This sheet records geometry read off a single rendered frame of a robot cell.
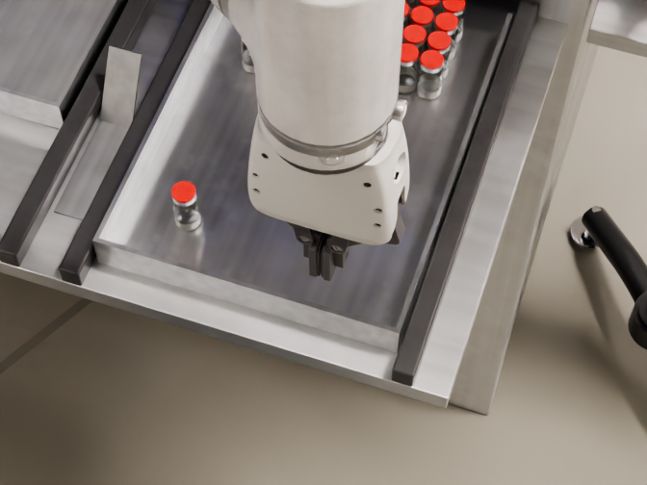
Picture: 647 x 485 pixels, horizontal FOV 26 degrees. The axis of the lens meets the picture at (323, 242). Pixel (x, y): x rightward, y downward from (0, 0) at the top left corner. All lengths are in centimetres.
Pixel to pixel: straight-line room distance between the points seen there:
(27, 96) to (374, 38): 55
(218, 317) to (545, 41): 41
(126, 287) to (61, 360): 98
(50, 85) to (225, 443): 89
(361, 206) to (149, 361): 126
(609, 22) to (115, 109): 46
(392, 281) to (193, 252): 17
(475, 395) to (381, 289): 89
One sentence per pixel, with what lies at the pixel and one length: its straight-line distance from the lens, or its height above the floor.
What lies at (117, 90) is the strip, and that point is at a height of 91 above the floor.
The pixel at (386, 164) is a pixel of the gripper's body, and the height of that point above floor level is 118.
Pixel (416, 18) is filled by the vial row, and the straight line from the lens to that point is 125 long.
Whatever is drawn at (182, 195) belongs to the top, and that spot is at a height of 93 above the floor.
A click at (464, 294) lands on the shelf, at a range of 115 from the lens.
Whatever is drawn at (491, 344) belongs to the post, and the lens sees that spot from 188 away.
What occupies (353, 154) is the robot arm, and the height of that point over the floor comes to 121.
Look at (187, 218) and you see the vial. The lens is 116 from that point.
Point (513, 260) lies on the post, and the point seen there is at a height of 45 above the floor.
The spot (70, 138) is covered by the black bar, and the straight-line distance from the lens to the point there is 123.
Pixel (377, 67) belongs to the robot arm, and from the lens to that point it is 77.
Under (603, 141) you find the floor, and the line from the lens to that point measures 235.
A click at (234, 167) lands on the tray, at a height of 88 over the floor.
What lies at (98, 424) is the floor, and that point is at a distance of 208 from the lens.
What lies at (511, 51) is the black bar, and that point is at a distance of 127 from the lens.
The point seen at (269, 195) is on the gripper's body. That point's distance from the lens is 91.
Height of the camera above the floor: 189
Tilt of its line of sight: 59 degrees down
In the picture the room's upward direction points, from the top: straight up
